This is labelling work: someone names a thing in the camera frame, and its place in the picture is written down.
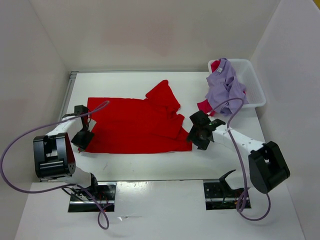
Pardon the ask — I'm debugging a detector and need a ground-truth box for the red t shirt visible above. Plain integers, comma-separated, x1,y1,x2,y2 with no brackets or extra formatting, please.
85,79,192,154

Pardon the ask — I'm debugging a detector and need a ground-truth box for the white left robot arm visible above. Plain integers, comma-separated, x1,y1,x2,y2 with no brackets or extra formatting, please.
33,105,98,194

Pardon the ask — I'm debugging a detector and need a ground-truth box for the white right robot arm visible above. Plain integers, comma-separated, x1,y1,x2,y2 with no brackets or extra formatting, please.
187,110,291,194

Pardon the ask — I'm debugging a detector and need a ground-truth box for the magenta t shirt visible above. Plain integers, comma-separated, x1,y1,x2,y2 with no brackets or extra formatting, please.
196,59,248,117

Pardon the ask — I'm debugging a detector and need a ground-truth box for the lilac t shirt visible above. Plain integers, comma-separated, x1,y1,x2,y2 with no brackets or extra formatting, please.
204,57,250,116

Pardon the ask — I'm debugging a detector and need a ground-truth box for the white plastic basket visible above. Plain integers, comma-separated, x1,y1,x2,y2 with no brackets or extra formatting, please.
205,58,266,109

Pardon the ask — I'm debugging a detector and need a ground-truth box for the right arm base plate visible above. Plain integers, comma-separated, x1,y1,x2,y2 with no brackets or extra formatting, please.
203,179,244,211

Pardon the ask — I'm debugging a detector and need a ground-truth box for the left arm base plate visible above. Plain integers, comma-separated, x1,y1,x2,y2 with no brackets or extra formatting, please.
63,181,117,213

